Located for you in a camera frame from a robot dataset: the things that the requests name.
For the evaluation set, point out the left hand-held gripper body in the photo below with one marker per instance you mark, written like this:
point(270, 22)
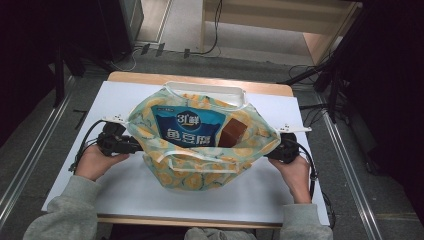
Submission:
point(113, 141)

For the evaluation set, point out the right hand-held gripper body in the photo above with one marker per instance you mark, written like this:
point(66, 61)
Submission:
point(289, 148)

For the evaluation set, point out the brown rectangular box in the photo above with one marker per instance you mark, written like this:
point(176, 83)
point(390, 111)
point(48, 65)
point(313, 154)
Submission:
point(233, 133)

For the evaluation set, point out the blue snack pouch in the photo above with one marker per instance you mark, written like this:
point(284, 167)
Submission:
point(186, 128)

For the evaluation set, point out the lemon print fabric bag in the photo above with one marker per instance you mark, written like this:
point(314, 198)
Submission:
point(193, 170)

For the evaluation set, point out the white plastic tray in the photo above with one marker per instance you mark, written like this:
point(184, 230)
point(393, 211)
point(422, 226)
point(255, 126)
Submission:
point(206, 90)

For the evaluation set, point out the person's right hand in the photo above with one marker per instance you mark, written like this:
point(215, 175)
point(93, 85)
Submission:
point(296, 173)

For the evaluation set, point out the person's left hand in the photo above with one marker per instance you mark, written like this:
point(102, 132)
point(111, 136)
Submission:
point(93, 163)

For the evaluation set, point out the black stand leg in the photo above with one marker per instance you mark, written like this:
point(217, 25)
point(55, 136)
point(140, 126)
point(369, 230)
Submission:
point(59, 80)

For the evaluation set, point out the black tripod stand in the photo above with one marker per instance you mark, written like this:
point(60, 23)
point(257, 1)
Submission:
point(320, 68)

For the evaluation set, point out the person's grey clothing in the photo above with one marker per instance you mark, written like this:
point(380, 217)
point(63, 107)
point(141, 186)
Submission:
point(213, 234)

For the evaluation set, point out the dark cabinet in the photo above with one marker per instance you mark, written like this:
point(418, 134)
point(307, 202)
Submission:
point(116, 26)

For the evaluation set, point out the metal floor rail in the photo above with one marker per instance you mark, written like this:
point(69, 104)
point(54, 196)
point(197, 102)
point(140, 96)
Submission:
point(33, 156)
point(350, 173)

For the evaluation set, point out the light wooden furniture frame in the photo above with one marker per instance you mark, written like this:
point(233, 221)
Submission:
point(266, 13)

